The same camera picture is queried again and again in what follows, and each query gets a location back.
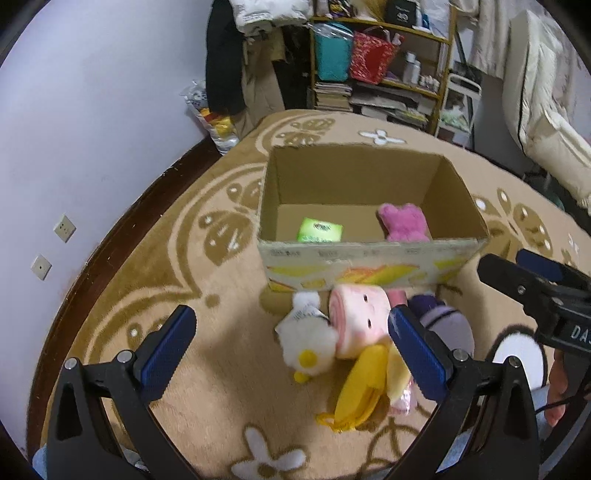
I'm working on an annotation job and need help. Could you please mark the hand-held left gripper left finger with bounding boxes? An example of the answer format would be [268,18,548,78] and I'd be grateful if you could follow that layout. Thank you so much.
[46,305,199,480]

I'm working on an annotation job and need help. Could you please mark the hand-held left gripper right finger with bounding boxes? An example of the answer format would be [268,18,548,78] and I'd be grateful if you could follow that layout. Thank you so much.
[387,305,541,480]

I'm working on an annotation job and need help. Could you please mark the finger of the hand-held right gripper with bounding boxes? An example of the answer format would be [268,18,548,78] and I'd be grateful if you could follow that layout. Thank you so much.
[477,254,555,324]
[516,249,591,292]

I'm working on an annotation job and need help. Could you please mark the purple and white plush toy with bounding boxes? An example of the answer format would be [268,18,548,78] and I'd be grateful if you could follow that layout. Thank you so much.
[409,295,475,358]

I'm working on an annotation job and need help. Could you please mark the yellow plush toy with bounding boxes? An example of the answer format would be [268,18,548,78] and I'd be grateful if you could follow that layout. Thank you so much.
[316,344,411,433]

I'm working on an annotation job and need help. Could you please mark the pink roll plush pillow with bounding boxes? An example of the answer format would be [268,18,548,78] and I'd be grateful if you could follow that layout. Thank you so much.
[329,284,393,360]

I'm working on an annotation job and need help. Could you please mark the white plush duck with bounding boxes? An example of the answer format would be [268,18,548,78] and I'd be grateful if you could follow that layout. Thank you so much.
[276,291,339,384]

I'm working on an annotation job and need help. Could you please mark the printed cardboard box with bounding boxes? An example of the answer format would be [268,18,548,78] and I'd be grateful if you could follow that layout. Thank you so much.
[256,144,491,294]

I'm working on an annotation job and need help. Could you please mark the person's right hand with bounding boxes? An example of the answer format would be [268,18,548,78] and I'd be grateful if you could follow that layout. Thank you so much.
[547,354,577,428]

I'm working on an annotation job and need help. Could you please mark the small pink packet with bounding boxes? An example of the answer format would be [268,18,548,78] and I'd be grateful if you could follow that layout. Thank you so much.
[390,387,419,416]

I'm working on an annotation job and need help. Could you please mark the beige patterned rug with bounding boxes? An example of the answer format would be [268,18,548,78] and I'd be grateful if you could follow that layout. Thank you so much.
[34,108,591,480]

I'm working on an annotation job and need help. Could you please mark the pink plush bunny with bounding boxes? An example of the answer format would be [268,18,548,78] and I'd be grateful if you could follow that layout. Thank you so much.
[378,202,432,243]

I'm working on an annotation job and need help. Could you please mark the green tissue pack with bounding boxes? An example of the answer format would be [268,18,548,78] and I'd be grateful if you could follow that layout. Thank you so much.
[297,218,345,243]

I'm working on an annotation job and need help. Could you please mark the white mattress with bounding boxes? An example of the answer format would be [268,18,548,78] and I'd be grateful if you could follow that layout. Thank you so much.
[502,9,591,204]

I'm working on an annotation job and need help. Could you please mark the white metal cart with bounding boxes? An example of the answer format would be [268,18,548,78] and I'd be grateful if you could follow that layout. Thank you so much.
[436,74,483,148]

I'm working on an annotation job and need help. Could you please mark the wide pile of books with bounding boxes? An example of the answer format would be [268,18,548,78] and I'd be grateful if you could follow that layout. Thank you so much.
[351,90,435,130]

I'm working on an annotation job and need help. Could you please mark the wooden shelf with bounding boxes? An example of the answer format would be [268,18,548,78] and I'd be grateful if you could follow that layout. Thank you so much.
[308,9,458,137]

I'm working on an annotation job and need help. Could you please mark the white bottles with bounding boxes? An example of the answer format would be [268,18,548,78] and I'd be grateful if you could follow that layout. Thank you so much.
[404,52,423,85]

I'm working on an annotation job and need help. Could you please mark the clear plastic bag of toys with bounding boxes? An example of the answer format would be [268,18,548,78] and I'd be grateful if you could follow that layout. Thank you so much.
[180,79,241,155]

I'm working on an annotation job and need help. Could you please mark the tall stack of books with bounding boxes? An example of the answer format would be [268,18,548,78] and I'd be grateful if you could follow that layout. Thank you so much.
[314,82,352,112]

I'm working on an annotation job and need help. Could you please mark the red patterned bag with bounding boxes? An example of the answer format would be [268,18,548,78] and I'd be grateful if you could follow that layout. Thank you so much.
[349,28,402,85]

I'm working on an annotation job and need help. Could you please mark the white plastic bag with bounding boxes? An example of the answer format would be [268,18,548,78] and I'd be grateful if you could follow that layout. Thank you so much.
[418,0,451,33]

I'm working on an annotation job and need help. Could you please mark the beige hanging garment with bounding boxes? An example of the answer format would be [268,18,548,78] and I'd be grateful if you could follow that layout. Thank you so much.
[240,28,315,139]

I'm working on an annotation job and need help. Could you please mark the black box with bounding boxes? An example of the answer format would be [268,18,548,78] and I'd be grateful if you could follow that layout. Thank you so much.
[385,0,419,26]

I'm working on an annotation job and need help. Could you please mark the teal bag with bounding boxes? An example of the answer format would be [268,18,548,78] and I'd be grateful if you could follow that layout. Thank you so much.
[314,23,354,81]

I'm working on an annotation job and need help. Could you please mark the black hanging coat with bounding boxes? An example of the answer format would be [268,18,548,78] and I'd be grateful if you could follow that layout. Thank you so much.
[205,4,245,116]

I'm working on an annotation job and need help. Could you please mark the purple printed packages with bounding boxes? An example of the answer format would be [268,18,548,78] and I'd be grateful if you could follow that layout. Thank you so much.
[314,0,361,19]

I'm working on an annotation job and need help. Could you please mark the white puffer jacket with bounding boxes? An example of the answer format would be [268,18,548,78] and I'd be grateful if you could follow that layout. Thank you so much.
[229,0,312,35]

